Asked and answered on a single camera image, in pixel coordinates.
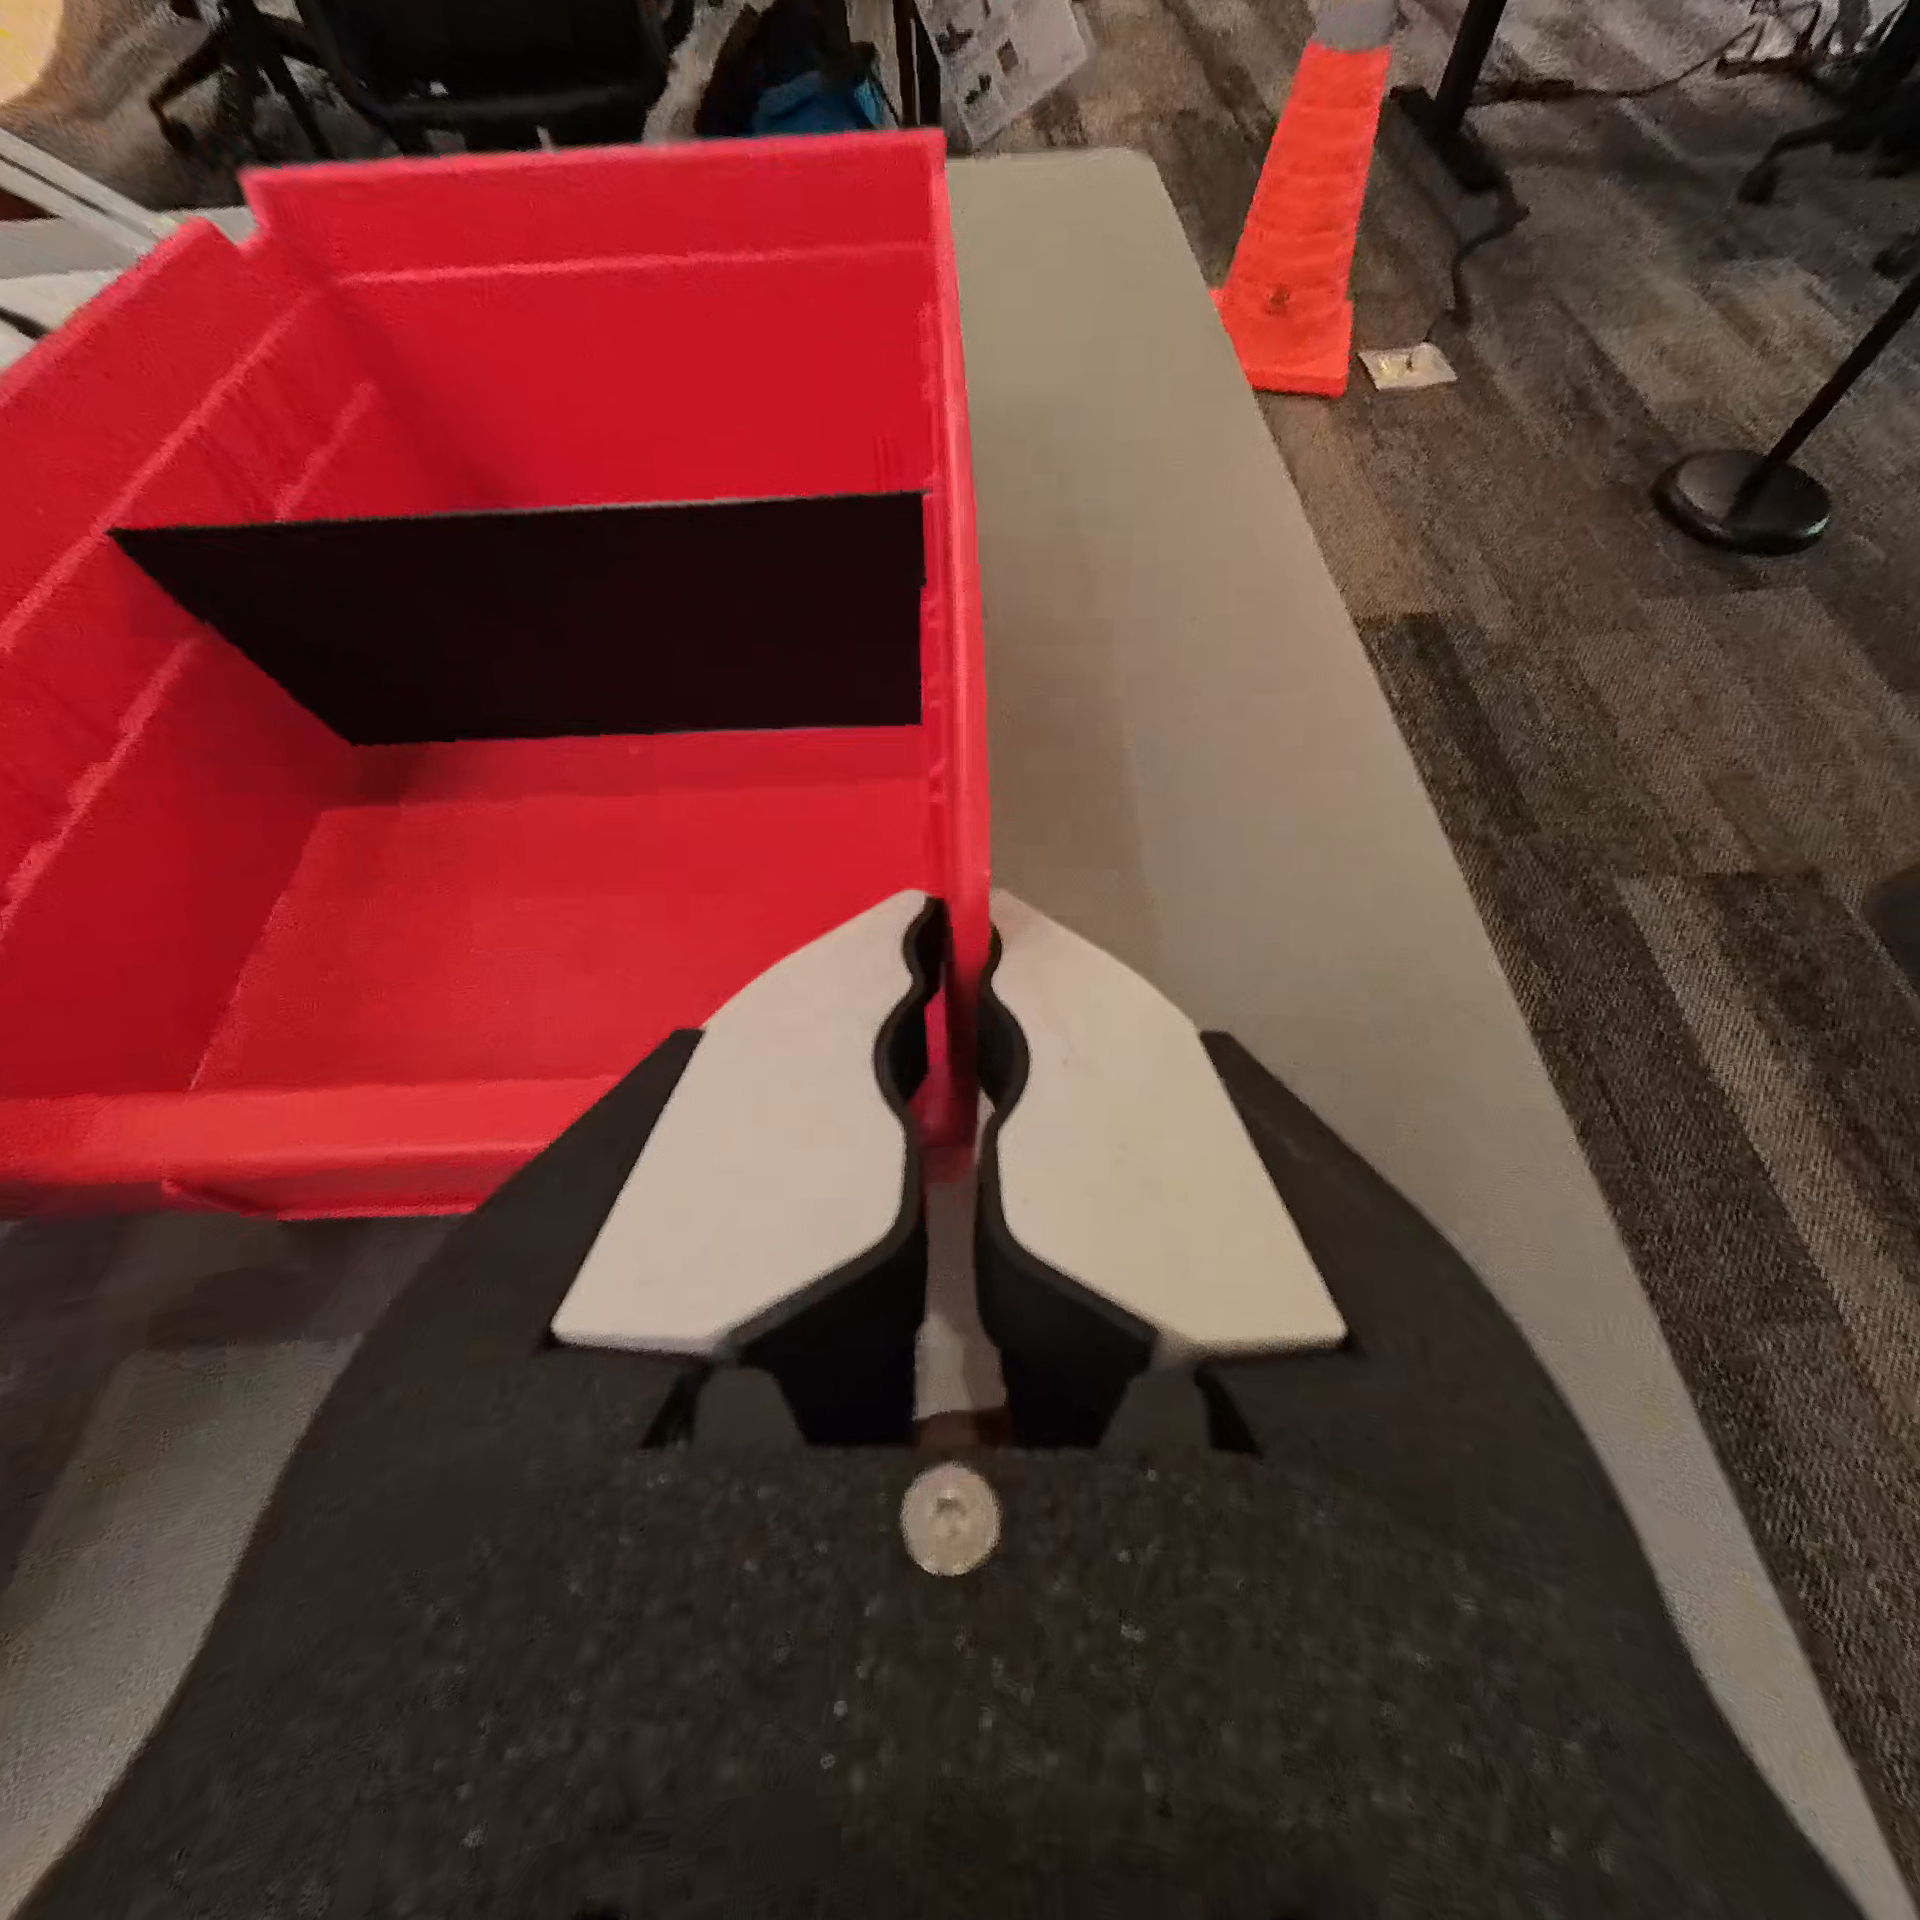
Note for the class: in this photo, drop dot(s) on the red plastic bin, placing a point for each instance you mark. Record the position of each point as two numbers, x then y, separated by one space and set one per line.
599 375

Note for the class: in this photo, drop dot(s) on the black bin divider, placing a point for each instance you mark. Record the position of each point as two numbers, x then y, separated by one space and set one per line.
599 615

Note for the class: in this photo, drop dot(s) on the orange traffic cone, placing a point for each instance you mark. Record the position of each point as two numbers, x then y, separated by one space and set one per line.
1313 225

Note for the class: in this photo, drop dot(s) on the white floor plate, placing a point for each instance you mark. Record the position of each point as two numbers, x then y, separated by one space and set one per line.
1407 368

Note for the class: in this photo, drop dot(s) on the black mesh office chair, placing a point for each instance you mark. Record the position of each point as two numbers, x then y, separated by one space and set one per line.
480 59

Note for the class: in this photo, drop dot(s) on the printed paper poster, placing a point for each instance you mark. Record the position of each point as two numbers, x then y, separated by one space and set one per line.
1003 52

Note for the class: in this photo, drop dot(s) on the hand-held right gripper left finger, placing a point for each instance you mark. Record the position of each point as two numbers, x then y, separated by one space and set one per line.
750 1184

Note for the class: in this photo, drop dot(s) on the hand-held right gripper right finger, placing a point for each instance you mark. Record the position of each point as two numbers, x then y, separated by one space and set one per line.
1155 1184

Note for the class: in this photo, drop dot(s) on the black stanchion pole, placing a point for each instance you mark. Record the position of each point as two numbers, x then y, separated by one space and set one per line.
1746 495

